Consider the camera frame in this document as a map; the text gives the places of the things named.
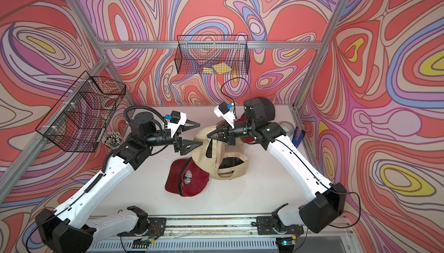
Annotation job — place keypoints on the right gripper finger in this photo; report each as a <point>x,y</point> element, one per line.
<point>231,141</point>
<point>218,134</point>

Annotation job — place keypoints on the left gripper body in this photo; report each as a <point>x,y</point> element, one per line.
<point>160,138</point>

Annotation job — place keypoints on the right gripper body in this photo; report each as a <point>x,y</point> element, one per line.
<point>241,130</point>

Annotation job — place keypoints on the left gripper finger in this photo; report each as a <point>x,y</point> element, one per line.
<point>189,125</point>
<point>184,147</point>

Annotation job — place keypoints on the beige cap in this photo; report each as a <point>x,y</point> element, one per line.
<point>208,156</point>
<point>232,166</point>

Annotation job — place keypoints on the dark red cap front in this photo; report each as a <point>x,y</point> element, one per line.
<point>185,178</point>

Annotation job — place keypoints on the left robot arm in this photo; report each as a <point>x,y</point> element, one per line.
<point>69,229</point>

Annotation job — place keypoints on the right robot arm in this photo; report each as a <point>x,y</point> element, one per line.
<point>325,201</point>

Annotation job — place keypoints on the red Colorado cap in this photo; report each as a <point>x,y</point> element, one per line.
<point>248,139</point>

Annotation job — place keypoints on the beige cap upside down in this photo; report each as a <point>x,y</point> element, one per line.
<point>232,166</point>

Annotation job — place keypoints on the grey Colorado cap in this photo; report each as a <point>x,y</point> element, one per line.
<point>262,109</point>

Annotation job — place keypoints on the clear tape roll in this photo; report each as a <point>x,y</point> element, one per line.
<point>288,127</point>

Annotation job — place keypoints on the cup of pencils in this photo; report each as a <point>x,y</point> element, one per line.
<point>112,140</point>

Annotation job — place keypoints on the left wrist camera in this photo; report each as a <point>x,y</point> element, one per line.
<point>174,121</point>

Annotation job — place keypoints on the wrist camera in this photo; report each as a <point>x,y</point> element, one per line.
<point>227,112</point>
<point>174,121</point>

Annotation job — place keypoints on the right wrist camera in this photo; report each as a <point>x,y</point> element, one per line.
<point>227,112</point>

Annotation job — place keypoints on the black wire basket back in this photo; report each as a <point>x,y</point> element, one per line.
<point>197,51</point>

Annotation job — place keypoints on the black wire basket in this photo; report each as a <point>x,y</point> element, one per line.
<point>197,51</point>
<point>79,119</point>

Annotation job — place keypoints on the black wire basket left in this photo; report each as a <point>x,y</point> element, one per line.
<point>79,119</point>

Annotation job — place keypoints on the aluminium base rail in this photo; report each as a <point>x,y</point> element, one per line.
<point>232,233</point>

